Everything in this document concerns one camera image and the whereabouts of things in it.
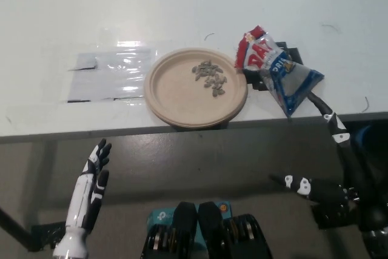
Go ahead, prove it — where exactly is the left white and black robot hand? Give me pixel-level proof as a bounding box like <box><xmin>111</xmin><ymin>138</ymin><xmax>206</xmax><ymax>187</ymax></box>
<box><xmin>65</xmin><ymin>138</ymin><xmax>112</xmax><ymax>232</ymax></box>

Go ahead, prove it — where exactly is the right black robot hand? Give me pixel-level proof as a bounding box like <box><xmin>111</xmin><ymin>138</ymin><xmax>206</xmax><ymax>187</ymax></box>
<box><xmin>269</xmin><ymin>92</ymin><xmax>388</xmax><ymax>259</ymax></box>

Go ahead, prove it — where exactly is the pile of sunflower seeds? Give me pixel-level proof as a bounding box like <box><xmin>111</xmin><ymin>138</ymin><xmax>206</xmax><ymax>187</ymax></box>
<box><xmin>191</xmin><ymin>61</ymin><xmax>228</xmax><ymax>98</ymax></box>

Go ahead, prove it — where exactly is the David sunflower seeds bag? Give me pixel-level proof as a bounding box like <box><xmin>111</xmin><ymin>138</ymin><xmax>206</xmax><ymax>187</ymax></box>
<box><xmin>233</xmin><ymin>24</ymin><xmax>325</xmax><ymax>118</ymax></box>

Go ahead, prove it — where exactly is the black table foot plate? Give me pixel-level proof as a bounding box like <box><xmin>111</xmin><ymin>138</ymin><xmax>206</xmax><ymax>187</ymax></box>
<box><xmin>310</xmin><ymin>201</ymin><xmax>361</xmax><ymax>229</ymax></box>
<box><xmin>30</xmin><ymin>222</ymin><xmax>70</xmax><ymax>251</ymax></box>

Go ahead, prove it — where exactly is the robot body with teal top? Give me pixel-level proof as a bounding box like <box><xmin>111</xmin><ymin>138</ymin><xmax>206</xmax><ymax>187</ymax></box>
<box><xmin>139</xmin><ymin>200</ymin><xmax>273</xmax><ymax>259</ymax></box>

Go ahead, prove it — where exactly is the beige paper plate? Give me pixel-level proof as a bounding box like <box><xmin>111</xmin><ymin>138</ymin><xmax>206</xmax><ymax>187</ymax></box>
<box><xmin>144</xmin><ymin>47</ymin><xmax>249</xmax><ymax>126</ymax></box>
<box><xmin>151</xmin><ymin>89</ymin><xmax>249</xmax><ymax>128</ymax></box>

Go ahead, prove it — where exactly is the black table leg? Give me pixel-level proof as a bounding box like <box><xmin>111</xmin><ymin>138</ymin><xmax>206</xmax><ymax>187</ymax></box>
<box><xmin>0</xmin><ymin>207</ymin><xmax>34</xmax><ymax>252</ymax></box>

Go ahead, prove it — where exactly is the blue and black object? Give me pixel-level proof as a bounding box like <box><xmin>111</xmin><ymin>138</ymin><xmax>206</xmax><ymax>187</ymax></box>
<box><xmin>348</xmin><ymin>121</ymin><xmax>388</xmax><ymax>150</ymax></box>

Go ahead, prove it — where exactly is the clear plastic sheet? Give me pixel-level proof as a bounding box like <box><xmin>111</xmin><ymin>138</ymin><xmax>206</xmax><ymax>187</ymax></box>
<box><xmin>66</xmin><ymin>47</ymin><xmax>152</xmax><ymax>103</ymax></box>

